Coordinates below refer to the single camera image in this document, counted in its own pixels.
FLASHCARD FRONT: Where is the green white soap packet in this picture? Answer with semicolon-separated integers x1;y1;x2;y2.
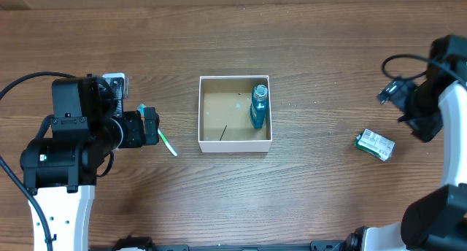
354;128;395;161

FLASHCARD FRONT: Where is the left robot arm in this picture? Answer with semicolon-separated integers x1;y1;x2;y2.
20;73;160;250

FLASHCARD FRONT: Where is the green white toothbrush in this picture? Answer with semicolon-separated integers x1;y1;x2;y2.
137;104;178;157

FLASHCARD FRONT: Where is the blue mouthwash bottle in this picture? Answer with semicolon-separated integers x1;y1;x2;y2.
250;85;269;129

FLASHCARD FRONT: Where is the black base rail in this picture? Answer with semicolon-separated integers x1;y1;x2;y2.
87;235;351;251

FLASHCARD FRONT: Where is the black stick in box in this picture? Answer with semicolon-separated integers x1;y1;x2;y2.
219;125;228;141

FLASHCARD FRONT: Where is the white cardboard box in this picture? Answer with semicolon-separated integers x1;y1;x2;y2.
198;75;273;153

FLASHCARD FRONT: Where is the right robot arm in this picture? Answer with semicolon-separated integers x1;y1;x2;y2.
335;34;466;251

